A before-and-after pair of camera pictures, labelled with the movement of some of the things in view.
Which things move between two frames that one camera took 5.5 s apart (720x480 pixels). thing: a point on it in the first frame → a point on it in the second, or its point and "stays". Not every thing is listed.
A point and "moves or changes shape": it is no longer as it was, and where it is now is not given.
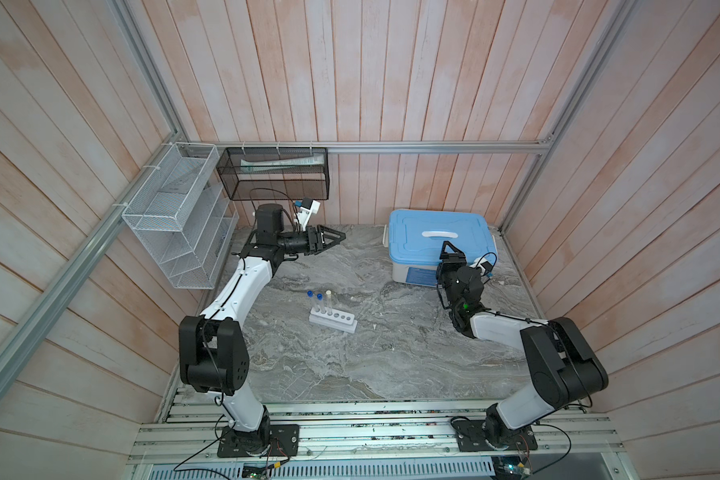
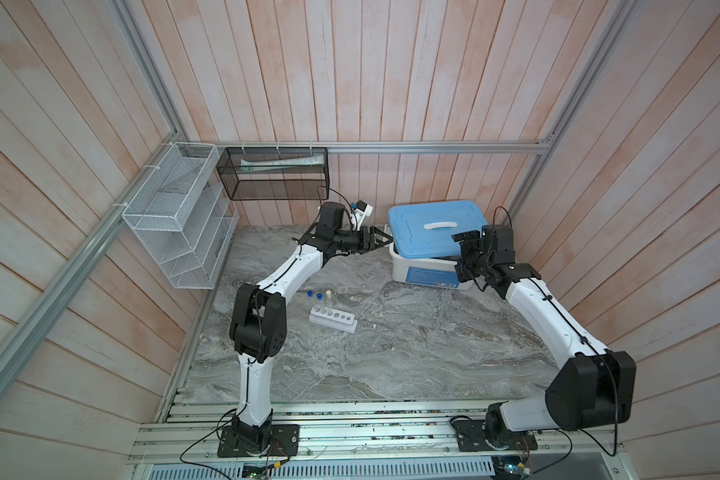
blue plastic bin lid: x=418 y=236 moves or changes shape
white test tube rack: x=337 y=320 stays
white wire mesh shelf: x=184 y=216 stays
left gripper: x=314 y=238 → x=371 y=238
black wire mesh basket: x=275 y=173 stays
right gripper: x=460 y=259 → x=462 y=272
